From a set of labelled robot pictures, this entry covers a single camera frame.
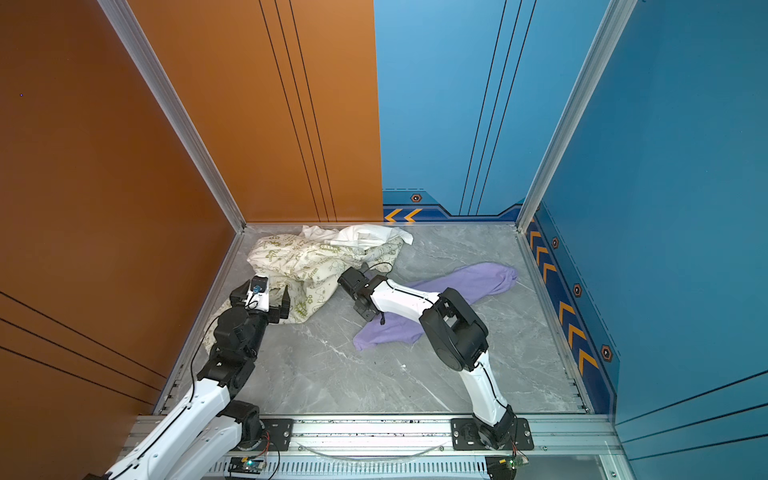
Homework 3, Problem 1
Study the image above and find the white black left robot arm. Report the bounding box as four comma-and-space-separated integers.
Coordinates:
86, 276, 291, 479

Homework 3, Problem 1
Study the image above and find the cream green-printed Snoopy cloth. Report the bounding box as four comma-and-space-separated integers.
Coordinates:
202, 233, 406, 355

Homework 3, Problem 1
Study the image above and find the plain white cloth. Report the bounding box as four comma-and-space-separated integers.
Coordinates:
300, 224, 413, 249

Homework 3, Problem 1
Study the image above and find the left green circuit board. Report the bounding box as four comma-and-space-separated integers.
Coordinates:
227, 456, 267, 476

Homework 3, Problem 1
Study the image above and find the green circuit board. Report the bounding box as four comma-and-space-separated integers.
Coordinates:
498, 452, 529, 470
227, 456, 267, 476

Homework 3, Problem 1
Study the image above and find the right green circuit board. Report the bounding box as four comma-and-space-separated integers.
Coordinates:
498, 452, 529, 470

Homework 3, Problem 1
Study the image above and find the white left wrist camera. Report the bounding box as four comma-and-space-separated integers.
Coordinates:
245, 275, 270, 312

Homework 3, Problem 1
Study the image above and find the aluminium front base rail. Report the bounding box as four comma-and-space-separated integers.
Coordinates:
203, 414, 633, 479

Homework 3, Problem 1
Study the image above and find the aluminium left corner post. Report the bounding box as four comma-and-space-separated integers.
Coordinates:
98, 0, 247, 233

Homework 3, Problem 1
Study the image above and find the aluminium corner post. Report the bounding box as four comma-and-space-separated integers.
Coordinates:
516, 0, 637, 234
98, 0, 247, 233

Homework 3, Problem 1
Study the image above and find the aluminium right corner post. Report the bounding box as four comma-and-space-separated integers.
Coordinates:
516, 0, 637, 234

